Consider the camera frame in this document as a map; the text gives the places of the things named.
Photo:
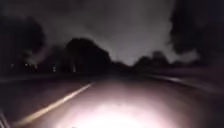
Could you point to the dark asphalt road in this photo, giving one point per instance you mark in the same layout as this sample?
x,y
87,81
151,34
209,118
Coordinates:
x,y
126,96

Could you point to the dark row of trees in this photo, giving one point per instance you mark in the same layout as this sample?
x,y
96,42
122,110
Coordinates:
x,y
83,56
153,63

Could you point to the pale kerb strip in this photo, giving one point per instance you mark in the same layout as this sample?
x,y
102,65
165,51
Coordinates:
x,y
186,83

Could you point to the pale painted road line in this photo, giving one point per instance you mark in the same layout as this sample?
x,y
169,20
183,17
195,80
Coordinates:
x,y
56,104

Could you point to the large dark tree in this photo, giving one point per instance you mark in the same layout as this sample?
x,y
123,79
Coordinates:
x,y
200,30

